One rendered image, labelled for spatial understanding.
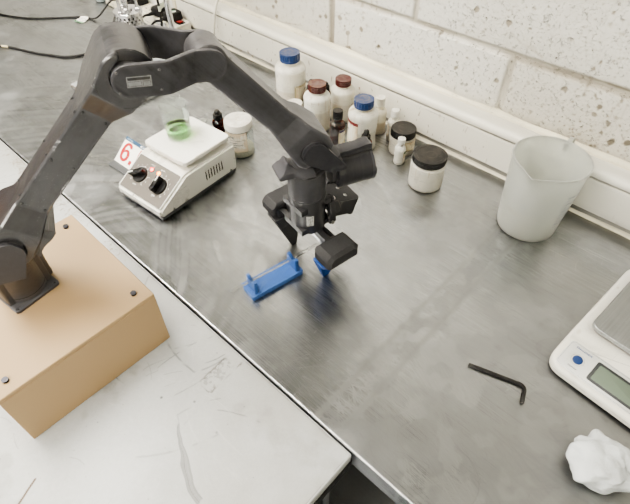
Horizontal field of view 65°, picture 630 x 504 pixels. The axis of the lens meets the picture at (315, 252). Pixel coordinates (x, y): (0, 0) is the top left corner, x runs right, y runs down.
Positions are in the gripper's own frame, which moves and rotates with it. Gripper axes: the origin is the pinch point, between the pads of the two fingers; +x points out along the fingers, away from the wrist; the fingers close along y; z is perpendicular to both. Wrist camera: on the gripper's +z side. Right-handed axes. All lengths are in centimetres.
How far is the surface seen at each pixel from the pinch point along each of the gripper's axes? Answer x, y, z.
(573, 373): 1.3, -41.1, 15.4
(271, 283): 2.3, -1.3, -8.7
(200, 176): -1.0, 26.3, -6.2
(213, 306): 3.0, 1.1, -18.4
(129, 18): -12, 75, 4
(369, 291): 3.5, -11.8, 3.6
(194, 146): -5.1, 30.1, -4.6
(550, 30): -24, -3, 50
